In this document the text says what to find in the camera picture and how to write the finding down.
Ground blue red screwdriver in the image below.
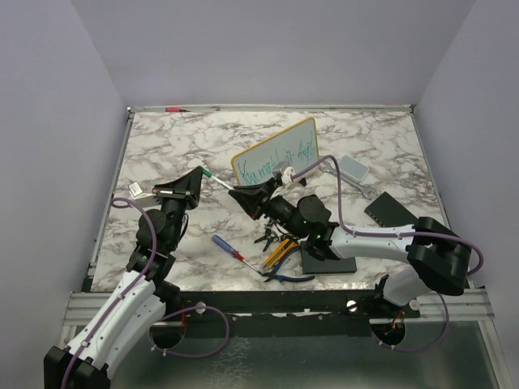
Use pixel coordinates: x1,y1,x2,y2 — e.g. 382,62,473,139
212,235,261,274

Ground black square pad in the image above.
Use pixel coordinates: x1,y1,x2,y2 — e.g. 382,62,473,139
364,192,418,228

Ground yellow black utility knife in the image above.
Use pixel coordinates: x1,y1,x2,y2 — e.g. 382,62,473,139
263,238,299,269

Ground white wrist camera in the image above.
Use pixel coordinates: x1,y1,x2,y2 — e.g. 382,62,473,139
128,182,159,208
272,161,296,187

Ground red marker at rail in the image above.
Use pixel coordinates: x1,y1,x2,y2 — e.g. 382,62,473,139
165,107,190,113

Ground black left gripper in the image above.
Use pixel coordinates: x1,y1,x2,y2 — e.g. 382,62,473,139
153,167,204,250

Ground black cutting pliers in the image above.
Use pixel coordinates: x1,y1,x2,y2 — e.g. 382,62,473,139
254,226,297,252

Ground green whiteboard marker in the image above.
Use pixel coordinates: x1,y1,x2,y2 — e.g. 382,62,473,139
203,169,233,190

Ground black rectangular pad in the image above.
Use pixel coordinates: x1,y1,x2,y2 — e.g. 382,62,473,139
300,242,357,275

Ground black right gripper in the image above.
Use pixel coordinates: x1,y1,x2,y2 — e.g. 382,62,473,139
230,177,306,240

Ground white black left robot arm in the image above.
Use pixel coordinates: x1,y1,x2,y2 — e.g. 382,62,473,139
44,166,204,388

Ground white square box device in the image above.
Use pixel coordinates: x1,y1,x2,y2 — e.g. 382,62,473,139
338,155,370,183

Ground yellow framed whiteboard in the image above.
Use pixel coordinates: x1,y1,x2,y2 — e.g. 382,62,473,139
231,118,320,186

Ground silver open-end wrench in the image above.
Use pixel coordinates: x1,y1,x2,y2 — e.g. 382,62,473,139
320,162,378,200

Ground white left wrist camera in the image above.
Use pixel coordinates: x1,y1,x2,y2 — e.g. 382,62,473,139
128,182,159,208

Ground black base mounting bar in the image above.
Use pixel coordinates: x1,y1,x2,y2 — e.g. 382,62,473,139
131,289,422,339

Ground blue handled pliers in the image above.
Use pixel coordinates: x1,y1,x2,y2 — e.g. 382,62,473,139
261,248,315,283

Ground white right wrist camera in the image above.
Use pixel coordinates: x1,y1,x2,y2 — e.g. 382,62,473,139
272,161,296,187

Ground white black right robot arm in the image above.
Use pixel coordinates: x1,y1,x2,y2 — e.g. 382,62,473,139
229,178,474,317

